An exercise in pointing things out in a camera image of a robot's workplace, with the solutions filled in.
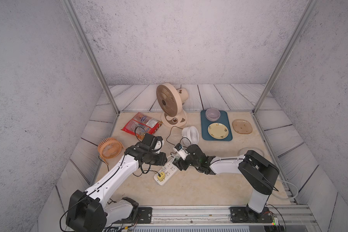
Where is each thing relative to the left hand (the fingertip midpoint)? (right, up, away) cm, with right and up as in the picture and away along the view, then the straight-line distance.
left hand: (166, 160), depth 80 cm
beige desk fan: (+1, +34, +14) cm, 37 cm away
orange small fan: (-34, +5, +7) cm, 35 cm away
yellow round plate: (+36, +14, +29) cm, 48 cm away
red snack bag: (-22, +19, +28) cm, 40 cm away
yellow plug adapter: (-2, -9, +1) cm, 10 cm away
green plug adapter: (+6, 0, +5) cm, 8 cm away
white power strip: (+1, -8, +6) cm, 10 cm away
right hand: (+5, -1, +8) cm, 10 cm away
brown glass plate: (+55, +17, +31) cm, 66 cm away
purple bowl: (+34, +27, +35) cm, 56 cm away
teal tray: (+27, +20, +31) cm, 46 cm away
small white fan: (+14, +12, +11) cm, 21 cm away
